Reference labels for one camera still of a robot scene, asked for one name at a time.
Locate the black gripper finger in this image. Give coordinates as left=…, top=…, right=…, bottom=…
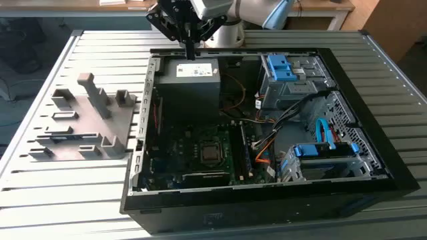
left=146, top=5, right=192, bottom=60
left=191, top=15, right=228, bottom=61

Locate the blue RAM stick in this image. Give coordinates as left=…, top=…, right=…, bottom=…
left=239, top=122, right=254, bottom=174
left=36, top=134, right=100, bottom=141

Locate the grey power supply unit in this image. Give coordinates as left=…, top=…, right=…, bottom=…
left=155, top=58, right=223, bottom=113

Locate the blue drive latch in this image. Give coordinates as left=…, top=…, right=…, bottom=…
left=266, top=54, right=298, bottom=82

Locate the wooden desk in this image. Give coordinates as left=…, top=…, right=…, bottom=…
left=0, top=0, right=355, bottom=31

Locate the grey metal drive cage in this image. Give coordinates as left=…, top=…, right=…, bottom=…
left=258, top=53, right=337, bottom=118

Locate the dark office chair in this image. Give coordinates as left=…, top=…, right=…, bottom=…
left=0, top=17, right=47, bottom=75

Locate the grey parts rack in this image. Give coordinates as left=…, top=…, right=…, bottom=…
left=28, top=72, right=140, bottom=162

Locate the green motherboard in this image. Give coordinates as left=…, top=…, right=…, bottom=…
left=143, top=122, right=278, bottom=188

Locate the silver CPU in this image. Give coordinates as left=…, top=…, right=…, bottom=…
left=199, top=143, right=223, bottom=163

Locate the wooden cabinet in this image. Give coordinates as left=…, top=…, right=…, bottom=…
left=362, top=0, right=427, bottom=63

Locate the hard disk in blue carrier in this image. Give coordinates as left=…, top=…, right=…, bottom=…
left=292, top=142, right=361, bottom=161

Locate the black graphics card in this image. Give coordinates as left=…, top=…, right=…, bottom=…
left=182, top=171, right=231, bottom=188

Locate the grey metal disk bay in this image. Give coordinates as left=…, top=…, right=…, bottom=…
left=278, top=149, right=382, bottom=182

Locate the black PC case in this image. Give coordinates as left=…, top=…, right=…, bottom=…
left=119, top=47, right=421, bottom=235

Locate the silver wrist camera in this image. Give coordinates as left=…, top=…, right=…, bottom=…
left=190, top=0, right=231, bottom=20

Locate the thin orange wire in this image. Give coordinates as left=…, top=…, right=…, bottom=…
left=219, top=73, right=247, bottom=111

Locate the red wire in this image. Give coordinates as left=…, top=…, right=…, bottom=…
left=152, top=102, right=160, bottom=133

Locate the black cable bundle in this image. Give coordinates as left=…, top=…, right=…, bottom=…
left=271, top=91, right=331, bottom=133

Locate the orange wire bundle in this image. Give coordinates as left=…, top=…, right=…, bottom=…
left=255, top=144, right=272, bottom=165

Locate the blue data wire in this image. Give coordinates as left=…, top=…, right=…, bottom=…
left=315, top=117, right=337, bottom=151

